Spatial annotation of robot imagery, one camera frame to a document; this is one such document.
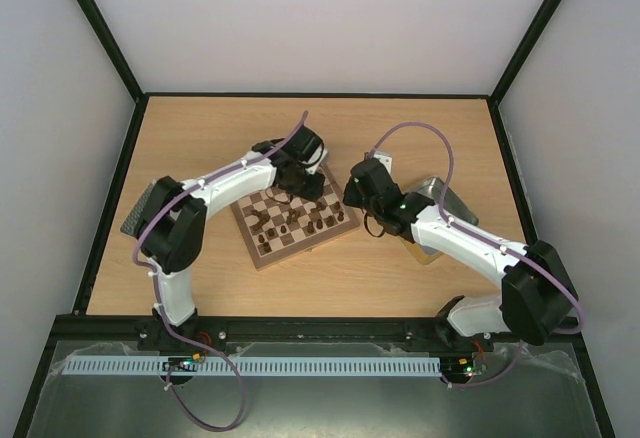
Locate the left metal tray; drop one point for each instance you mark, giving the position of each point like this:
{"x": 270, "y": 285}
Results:
{"x": 130, "y": 224}

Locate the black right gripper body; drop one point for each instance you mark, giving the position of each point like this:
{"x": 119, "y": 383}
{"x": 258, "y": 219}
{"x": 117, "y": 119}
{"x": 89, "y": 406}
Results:
{"x": 357, "y": 193}

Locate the light blue slotted cable duct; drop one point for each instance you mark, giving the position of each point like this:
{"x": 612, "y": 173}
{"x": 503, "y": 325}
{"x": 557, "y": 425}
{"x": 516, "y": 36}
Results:
{"x": 254, "y": 366}

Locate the black enclosure frame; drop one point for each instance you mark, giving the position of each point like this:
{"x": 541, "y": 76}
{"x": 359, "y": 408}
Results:
{"x": 100, "y": 27}

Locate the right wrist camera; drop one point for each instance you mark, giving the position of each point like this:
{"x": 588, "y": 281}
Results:
{"x": 384, "y": 158}

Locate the dark knight piece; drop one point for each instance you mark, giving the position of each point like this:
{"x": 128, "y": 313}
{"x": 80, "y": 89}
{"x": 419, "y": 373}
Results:
{"x": 292, "y": 217}

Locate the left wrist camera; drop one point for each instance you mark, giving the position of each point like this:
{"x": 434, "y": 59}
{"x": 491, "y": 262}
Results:
{"x": 317, "y": 160}

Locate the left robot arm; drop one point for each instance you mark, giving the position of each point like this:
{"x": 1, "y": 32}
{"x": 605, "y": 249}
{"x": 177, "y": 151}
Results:
{"x": 169, "y": 220}

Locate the right metal tin tray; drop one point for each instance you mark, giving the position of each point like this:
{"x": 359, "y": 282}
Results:
{"x": 431, "y": 187}

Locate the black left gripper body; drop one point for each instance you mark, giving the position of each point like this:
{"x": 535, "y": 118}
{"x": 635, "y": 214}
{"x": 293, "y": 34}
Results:
{"x": 301, "y": 187}

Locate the wooden chess board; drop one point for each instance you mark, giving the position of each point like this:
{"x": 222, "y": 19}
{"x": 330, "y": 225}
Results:
{"x": 278, "y": 204}

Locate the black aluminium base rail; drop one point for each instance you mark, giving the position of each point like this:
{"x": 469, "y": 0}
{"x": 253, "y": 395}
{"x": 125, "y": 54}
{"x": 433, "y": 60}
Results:
{"x": 430, "y": 335}

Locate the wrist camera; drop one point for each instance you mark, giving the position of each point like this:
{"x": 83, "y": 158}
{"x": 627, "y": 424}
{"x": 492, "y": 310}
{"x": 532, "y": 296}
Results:
{"x": 317, "y": 160}
{"x": 384, "y": 158}

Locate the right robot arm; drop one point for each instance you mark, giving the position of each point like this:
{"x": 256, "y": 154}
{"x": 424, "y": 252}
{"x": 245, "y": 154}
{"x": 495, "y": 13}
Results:
{"x": 536, "y": 292}

